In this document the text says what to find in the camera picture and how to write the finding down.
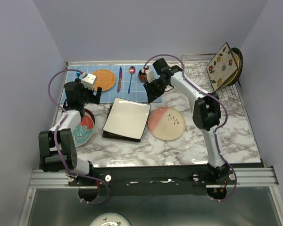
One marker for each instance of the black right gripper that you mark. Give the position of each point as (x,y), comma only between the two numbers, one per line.
(151,96)

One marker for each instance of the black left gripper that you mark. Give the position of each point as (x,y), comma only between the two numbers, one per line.
(93,99)

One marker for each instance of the red rimmed round plate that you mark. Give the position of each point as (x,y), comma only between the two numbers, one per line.
(89,114)

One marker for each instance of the beige floral round plate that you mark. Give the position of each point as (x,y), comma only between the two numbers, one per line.
(166,123)

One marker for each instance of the white square plate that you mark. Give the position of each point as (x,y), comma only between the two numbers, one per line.
(127,117)

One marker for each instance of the black teal square plate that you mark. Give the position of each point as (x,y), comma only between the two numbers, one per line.
(120,139)

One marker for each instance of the white red rimmed plate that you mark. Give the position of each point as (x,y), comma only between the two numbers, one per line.
(83,131)

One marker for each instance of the cream square dark-rimmed plate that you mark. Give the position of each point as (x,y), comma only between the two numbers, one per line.
(221,67)

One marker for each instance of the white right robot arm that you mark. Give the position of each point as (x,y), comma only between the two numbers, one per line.
(206,108)

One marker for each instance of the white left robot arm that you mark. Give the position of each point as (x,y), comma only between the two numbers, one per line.
(56,145)

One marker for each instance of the woven wicker round trivet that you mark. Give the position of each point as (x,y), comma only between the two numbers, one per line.
(105,79)

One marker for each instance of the orange black mug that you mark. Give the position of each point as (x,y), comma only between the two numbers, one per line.
(142,76)

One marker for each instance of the iridescent knife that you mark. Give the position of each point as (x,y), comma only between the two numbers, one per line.
(119,79)

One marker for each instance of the blue grid placemat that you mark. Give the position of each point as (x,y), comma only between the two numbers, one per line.
(137,93)

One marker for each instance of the iridescent spoon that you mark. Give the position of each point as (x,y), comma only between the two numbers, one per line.
(132,72)

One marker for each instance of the yellow round plate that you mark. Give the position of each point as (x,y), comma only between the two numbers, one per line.
(237,68)

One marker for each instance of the dark olive round plate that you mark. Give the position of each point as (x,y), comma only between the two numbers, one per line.
(239,53)

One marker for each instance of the white floral plate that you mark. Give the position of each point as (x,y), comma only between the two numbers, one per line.
(110,219)

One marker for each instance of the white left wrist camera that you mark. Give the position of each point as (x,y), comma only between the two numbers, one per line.
(88,80)

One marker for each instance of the wire dish rack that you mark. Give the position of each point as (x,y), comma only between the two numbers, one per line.
(195,66)

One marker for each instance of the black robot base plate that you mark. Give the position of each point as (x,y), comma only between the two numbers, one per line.
(157,180)

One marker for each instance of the aluminium frame rail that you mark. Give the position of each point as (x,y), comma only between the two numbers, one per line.
(246,177)

